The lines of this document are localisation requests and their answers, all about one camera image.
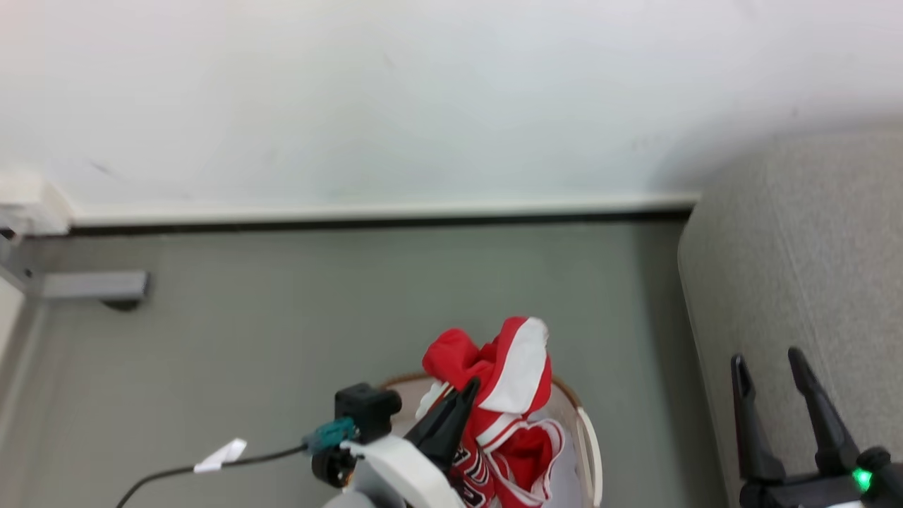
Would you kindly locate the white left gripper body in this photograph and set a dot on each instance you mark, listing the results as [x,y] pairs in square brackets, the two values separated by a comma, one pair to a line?
[402,466]

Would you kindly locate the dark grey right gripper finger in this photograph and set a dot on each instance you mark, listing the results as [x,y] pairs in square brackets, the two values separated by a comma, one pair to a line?
[753,430]
[822,416]

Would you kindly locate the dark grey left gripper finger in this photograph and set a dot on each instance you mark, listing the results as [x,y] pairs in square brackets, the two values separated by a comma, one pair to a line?
[436,423]
[457,430]

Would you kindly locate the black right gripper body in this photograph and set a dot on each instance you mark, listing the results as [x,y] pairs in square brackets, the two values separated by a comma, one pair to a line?
[818,492]

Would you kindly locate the red and white jersey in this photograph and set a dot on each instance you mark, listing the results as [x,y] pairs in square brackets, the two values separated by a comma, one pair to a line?
[515,381]

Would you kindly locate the white round laundry basket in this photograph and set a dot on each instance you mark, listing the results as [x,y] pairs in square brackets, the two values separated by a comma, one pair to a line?
[589,451]

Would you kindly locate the grey fabric sofa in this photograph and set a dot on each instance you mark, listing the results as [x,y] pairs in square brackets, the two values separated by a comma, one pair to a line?
[804,268]

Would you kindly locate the white baseboard strip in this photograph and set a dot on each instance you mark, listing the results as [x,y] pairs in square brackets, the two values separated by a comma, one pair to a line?
[381,210]

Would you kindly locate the grey metal foot bar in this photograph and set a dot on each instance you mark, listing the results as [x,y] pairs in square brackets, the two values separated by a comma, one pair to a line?
[95,285]

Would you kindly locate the white appliance corner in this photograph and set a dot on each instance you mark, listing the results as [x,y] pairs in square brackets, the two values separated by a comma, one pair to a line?
[28,204]

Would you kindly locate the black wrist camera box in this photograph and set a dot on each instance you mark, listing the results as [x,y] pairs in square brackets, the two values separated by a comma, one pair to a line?
[367,409]

